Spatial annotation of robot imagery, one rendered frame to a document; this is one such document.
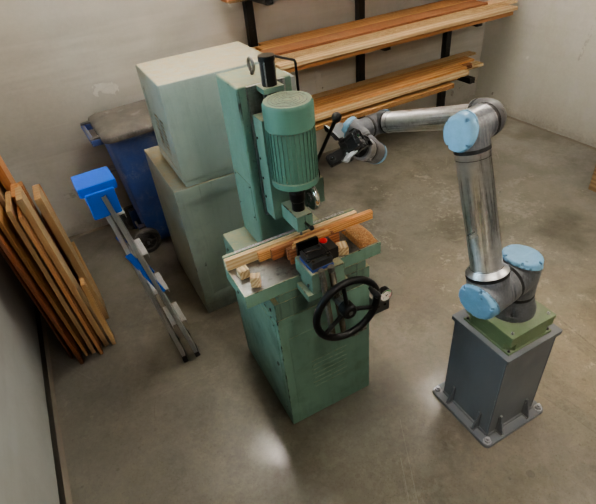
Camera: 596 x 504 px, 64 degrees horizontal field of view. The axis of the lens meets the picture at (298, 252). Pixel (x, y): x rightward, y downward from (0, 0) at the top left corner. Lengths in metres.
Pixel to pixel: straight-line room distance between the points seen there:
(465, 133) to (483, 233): 0.35
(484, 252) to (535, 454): 1.09
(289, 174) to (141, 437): 1.54
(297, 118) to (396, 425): 1.52
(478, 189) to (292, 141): 0.62
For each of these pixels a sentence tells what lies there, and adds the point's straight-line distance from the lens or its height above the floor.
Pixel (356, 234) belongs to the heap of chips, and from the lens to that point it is 1.93.
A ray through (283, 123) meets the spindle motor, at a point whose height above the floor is 1.46.
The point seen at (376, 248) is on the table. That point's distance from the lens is 1.95.
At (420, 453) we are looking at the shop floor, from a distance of 2.38.
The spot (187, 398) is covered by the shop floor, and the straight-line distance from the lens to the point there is 2.66.
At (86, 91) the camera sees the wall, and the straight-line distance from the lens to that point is 3.80.
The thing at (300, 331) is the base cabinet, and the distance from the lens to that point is 1.99.
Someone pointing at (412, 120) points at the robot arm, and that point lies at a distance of 1.92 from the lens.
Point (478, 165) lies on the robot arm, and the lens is 1.61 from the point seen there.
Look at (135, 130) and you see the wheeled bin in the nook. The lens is 3.26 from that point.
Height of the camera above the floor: 2.06
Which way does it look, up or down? 37 degrees down
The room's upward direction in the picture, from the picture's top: 6 degrees counter-clockwise
